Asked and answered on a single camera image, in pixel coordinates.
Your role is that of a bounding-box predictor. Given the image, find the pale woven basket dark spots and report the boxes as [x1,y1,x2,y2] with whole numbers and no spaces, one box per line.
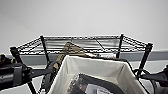
[48,54,150,94]

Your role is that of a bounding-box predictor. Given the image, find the black wire shelf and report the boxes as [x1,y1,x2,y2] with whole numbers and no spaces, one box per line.
[9,33,154,94]

